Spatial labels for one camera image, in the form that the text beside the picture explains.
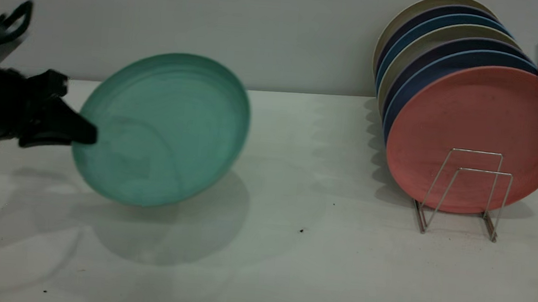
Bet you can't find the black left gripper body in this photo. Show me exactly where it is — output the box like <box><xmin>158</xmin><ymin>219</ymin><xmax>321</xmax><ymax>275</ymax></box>
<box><xmin>0</xmin><ymin>43</ymin><xmax>72</xmax><ymax>153</ymax></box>

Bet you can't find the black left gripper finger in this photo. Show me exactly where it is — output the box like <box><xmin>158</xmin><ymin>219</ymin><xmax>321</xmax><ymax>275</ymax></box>
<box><xmin>18</xmin><ymin>134</ymin><xmax>75</xmax><ymax>152</ymax></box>
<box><xmin>51</xmin><ymin>97</ymin><xmax>101</xmax><ymax>146</ymax></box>

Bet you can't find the green round plate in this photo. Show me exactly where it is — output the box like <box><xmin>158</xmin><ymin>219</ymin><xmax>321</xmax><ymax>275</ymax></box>
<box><xmin>67</xmin><ymin>45</ymin><xmax>256</xmax><ymax>215</ymax></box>

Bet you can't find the pink round plate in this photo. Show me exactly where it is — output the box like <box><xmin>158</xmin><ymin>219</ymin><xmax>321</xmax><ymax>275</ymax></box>
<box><xmin>381</xmin><ymin>58</ymin><xmax>538</xmax><ymax>221</ymax></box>

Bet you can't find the purple round plate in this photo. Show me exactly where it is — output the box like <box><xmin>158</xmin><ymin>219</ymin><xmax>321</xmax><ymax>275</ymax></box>
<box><xmin>381</xmin><ymin>31</ymin><xmax>535</xmax><ymax>134</ymax></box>
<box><xmin>375</xmin><ymin>0</ymin><xmax>502</xmax><ymax>88</ymax></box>

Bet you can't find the navy blue round plate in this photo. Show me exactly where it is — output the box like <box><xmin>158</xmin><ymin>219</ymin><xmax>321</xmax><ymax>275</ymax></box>
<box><xmin>382</xmin><ymin>43</ymin><xmax>538</xmax><ymax>156</ymax></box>

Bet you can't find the beige round plate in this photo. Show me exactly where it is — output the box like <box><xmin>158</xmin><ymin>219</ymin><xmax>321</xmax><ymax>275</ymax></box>
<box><xmin>376</xmin><ymin>18</ymin><xmax>522</xmax><ymax>125</ymax></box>
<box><xmin>372</xmin><ymin>0</ymin><xmax>500</xmax><ymax>88</ymax></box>

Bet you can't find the teal blue round plate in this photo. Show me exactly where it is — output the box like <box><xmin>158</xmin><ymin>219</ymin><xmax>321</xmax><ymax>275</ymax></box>
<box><xmin>376</xmin><ymin>8</ymin><xmax>515</xmax><ymax>101</ymax></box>

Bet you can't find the black camera cable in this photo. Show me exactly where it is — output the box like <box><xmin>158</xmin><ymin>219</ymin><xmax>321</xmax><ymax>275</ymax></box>
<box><xmin>0</xmin><ymin>0</ymin><xmax>34</xmax><ymax>51</ymax></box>

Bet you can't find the metal wire plate rack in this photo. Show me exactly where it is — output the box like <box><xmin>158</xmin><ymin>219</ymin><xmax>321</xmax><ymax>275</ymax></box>
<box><xmin>410</xmin><ymin>145</ymin><xmax>516</xmax><ymax>244</ymax></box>

